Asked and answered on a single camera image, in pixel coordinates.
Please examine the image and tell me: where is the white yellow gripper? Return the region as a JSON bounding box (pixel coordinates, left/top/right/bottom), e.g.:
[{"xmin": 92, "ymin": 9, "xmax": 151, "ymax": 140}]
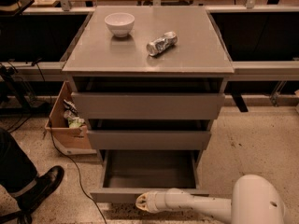
[{"xmin": 135, "ymin": 190, "xmax": 167, "ymax": 213}]

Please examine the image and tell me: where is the grey bottom drawer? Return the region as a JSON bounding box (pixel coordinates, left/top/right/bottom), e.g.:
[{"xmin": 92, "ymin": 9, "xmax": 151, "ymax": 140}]
[{"xmin": 91, "ymin": 150, "xmax": 208, "ymax": 203}]

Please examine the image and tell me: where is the grey drawer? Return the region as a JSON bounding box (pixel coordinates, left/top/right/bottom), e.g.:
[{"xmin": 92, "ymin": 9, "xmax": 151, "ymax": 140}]
[
  {"xmin": 87, "ymin": 119, "xmax": 211, "ymax": 150},
  {"xmin": 91, "ymin": 150, "xmax": 208, "ymax": 203},
  {"xmin": 70, "ymin": 77, "xmax": 226, "ymax": 120}
]

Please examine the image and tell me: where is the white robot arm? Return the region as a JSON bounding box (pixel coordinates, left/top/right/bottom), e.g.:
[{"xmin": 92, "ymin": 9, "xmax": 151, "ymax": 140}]
[{"xmin": 135, "ymin": 175, "xmax": 292, "ymax": 224}]

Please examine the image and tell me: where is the grey middle drawer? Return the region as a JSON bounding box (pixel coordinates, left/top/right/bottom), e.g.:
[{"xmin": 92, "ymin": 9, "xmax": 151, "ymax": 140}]
[{"xmin": 87, "ymin": 119, "xmax": 211, "ymax": 150}]

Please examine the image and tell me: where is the grey top drawer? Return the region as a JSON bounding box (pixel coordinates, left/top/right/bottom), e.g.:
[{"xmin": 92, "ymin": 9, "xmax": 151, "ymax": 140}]
[{"xmin": 70, "ymin": 77, "xmax": 226, "ymax": 120}]

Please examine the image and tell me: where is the grey drawer cabinet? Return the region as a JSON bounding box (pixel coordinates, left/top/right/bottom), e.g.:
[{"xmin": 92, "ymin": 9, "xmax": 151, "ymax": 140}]
[{"xmin": 63, "ymin": 6, "xmax": 234, "ymax": 161}]

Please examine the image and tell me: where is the crumpled trash in box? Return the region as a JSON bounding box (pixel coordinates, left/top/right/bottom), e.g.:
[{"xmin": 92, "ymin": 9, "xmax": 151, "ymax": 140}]
[{"xmin": 63, "ymin": 99, "xmax": 85, "ymax": 128}]

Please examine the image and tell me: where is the cardboard box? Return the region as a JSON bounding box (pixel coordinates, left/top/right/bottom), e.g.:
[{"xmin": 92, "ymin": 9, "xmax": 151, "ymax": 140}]
[{"xmin": 45, "ymin": 81, "xmax": 92, "ymax": 151}]

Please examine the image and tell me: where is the black leather shoe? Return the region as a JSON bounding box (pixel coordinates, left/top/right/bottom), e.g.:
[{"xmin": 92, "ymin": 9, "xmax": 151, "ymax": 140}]
[{"xmin": 15, "ymin": 166, "xmax": 64, "ymax": 211}]

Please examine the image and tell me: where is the dark trouser leg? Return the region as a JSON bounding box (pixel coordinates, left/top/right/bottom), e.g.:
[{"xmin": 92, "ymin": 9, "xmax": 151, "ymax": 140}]
[{"xmin": 0, "ymin": 128, "xmax": 37, "ymax": 198}]

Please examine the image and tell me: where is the crushed silver can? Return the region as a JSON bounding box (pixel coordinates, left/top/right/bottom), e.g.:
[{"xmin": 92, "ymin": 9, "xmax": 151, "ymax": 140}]
[{"xmin": 146, "ymin": 31, "xmax": 178, "ymax": 57}]

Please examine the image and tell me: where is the white bowl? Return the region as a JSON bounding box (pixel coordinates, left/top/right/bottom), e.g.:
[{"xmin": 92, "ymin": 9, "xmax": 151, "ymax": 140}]
[{"xmin": 105, "ymin": 12, "xmax": 135, "ymax": 37}]

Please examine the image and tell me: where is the black floor cable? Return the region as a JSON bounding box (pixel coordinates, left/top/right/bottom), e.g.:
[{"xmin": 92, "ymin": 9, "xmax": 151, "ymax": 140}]
[{"xmin": 31, "ymin": 59, "xmax": 108, "ymax": 224}]

